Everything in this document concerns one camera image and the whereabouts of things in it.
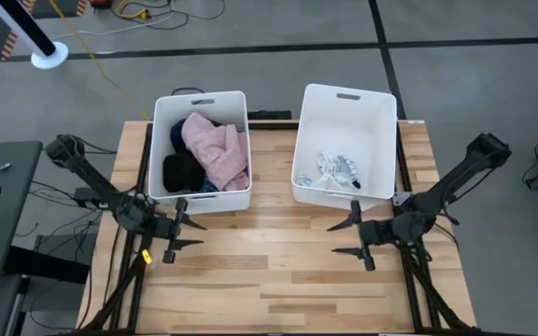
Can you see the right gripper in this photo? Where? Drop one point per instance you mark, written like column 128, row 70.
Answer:
column 376, row 232

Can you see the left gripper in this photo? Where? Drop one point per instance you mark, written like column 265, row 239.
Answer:
column 161, row 228

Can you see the small white cloth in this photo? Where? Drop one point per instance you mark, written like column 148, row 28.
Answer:
column 327, row 183

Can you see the black garment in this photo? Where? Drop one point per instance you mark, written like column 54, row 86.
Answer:
column 182, row 172

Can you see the navy white striped sock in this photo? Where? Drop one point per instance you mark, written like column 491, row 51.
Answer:
column 348, row 170

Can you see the pink shirt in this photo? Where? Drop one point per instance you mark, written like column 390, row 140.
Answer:
column 217, row 149

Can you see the navy dotted shirt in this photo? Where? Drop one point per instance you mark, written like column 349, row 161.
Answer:
column 178, row 137

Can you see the white perforated plastic basket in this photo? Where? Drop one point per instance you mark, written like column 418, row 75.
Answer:
column 344, row 126
column 222, row 102

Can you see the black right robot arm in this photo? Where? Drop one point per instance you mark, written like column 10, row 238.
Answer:
column 460, row 179

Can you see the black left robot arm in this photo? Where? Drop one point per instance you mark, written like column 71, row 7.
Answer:
column 91, row 172

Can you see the yellow tag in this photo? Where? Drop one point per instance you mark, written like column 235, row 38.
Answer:
column 146, row 256

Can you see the grey metal mounting plate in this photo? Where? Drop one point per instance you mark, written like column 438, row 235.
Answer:
column 400, row 199

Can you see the black desk base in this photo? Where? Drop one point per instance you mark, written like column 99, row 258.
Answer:
column 45, row 266

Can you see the black desk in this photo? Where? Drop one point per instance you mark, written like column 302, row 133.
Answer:
column 3, row 224

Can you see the white pole with round base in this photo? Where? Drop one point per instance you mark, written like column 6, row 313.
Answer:
column 49, row 56

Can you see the red device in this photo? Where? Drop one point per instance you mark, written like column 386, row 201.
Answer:
column 101, row 4

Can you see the black aluminium table frame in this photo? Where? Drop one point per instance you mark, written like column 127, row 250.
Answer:
column 269, row 125

